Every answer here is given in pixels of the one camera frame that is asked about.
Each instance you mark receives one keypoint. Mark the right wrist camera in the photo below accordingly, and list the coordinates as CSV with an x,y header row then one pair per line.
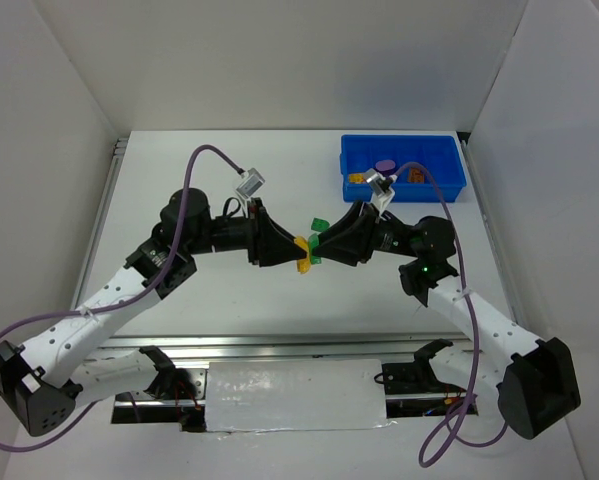
x,y
381,187

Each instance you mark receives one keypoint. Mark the small green lego brick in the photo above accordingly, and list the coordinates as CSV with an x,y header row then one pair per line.
x,y
319,225

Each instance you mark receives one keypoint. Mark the yellow long lego brick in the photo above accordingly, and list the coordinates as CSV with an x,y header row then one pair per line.
x,y
303,264

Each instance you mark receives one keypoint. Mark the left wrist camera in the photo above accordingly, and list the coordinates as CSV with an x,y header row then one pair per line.
x,y
248,184

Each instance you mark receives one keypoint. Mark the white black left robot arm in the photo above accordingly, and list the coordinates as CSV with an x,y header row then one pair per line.
x,y
44,379

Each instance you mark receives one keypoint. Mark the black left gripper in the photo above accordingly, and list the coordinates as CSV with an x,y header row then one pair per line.
x,y
254,232

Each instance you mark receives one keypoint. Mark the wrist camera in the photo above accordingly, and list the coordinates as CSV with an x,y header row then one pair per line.
x,y
248,184
381,187

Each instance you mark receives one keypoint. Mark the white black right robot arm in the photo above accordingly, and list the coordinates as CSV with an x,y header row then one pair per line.
x,y
529,381

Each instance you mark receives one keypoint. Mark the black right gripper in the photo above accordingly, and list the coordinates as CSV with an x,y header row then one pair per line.
x,y
372,233

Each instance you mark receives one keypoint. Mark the purple rounded lego brick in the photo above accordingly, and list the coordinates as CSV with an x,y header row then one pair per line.
x,y
386,167

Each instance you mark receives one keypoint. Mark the aluminium table edge rail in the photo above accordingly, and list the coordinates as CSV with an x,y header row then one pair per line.
x,y
283,346

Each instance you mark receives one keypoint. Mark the blue plastic sorting bin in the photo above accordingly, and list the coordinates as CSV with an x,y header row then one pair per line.
x,y
437,155

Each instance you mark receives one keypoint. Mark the brown purple butterfly lego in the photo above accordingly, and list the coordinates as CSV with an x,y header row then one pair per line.
x,y
416,176

